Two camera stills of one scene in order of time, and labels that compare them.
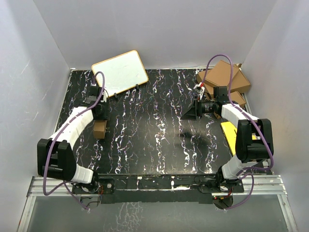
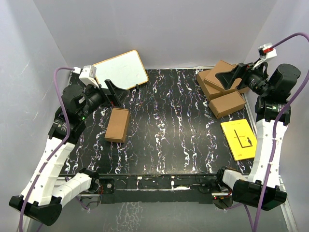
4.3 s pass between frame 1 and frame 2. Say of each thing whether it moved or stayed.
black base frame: stayed
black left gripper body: moved
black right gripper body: moved
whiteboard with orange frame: stayed
